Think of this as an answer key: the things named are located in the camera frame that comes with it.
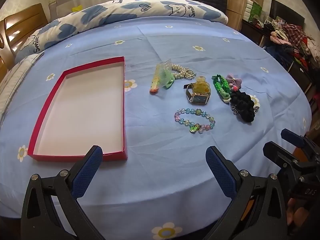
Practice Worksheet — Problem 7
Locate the white quilted mattress pad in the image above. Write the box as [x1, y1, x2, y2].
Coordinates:
[0, 52, 45, 120]

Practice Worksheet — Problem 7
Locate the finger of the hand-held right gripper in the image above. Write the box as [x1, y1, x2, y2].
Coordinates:
[262, 141, 303, 173]
[281, 128, 307, 151]

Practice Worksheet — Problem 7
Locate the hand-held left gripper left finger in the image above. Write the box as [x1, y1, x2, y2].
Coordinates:
[21, 144, 107, 240]

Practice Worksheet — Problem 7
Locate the red shallow box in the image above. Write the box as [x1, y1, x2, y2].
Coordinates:
[27, 56, 128, 162]

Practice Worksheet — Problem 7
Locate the purple bow hair clip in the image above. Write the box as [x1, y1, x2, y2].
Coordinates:
[226, 74, 243, 90]

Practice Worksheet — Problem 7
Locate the green hair clip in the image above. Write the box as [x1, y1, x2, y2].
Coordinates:
[164, 75, 176, 89]

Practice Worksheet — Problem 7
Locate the stack of green white boxes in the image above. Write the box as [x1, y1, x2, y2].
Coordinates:
[244, 0, 263, 23]

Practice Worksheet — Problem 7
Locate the dark screen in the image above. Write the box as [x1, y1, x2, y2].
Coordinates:
[270, 0, 306, 28]

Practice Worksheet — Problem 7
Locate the yellow green comb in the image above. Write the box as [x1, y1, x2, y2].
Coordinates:
[149, 58, 173, 95]

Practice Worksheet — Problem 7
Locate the blue floral bed sheet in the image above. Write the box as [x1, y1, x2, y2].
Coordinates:
[0, 16, 313, 240]

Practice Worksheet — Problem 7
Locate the pile of clothes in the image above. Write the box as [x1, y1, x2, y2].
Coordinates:
[270, 21, 320, 68]

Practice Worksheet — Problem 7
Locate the dark cabinet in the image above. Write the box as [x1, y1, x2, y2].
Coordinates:
[241, 19, 320, 100]

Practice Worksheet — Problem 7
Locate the square wrist watch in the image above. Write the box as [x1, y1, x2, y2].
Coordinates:
[184, 84, 212, 105]

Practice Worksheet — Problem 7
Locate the green braided bracelet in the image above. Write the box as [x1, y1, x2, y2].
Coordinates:
[212, 74, 232, 103]

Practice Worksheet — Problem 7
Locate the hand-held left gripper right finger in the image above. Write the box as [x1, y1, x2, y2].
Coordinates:
[202, 145, 292, 240]

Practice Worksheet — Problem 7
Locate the black scrunchie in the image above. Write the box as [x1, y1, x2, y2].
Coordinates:
[229, 90, 260, 123]

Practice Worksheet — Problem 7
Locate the wooden headboard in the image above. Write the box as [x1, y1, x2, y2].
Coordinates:
[0, 3, 50, 80]

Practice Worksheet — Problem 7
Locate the pastel glass bead bracelet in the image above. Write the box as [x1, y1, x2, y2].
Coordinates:
[174, 108, 216, 134]

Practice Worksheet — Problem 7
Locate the pearl bracelet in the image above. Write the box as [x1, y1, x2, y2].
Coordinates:
[170, 64, 198, 81]

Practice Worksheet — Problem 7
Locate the person's right hand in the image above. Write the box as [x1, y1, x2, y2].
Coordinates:
[286, 197, 304, 230]

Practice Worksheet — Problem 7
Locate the white blue printed quilt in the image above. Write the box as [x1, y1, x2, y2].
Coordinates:
[14, 0, 229, 64]

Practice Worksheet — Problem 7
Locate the silver chain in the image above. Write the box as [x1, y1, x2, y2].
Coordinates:
[230, 106, 260, 115]

